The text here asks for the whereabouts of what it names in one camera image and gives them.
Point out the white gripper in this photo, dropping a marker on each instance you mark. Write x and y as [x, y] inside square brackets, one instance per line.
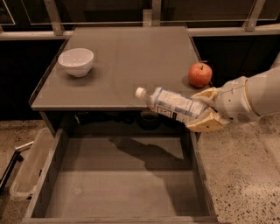
[234, 100]

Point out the blue labelled plastic bottle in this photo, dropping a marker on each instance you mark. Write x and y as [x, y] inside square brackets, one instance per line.
[173, 105]

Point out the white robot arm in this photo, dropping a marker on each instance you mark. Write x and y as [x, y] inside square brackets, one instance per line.
[264, 91]

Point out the open grey top drawer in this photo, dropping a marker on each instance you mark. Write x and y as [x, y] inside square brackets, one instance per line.
[143, 178]

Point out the grey cabinet with top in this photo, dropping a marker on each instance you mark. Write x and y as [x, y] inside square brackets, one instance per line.
[125, 58]

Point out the red apple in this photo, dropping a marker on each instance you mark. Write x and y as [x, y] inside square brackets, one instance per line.
[199, 75]

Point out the white ceramic bowl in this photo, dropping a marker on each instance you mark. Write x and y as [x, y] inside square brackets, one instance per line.
[77, 62]

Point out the black flat object on floor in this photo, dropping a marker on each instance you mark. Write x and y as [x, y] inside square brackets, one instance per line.
[16, 157]

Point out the clear plastic bin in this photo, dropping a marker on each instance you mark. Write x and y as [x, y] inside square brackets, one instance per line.
[30, 170]

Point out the metal railing frame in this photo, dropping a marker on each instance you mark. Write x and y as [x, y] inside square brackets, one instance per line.
[57, 19]

